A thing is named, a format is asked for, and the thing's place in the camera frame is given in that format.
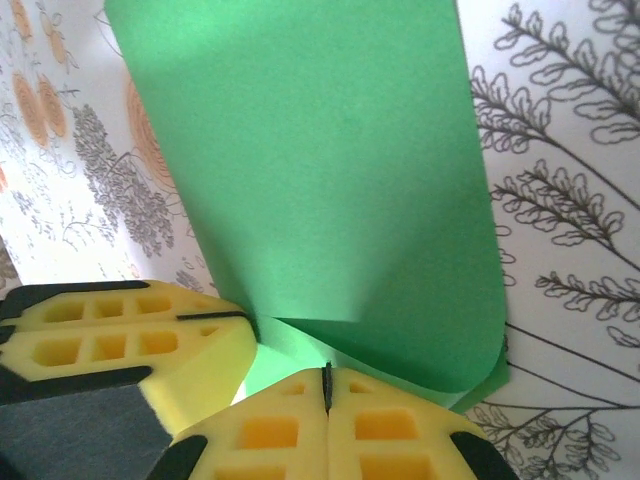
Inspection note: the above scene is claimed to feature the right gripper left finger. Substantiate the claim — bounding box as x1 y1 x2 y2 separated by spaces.
148 367 330 480

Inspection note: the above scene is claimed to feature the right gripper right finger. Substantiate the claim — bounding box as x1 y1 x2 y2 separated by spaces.
325 364 507 480

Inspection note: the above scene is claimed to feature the floral patterned table cover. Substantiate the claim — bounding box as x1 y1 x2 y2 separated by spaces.
0 0 640 480

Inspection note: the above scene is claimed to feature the green square paper sheet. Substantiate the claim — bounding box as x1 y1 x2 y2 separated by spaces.
102 0 511 416

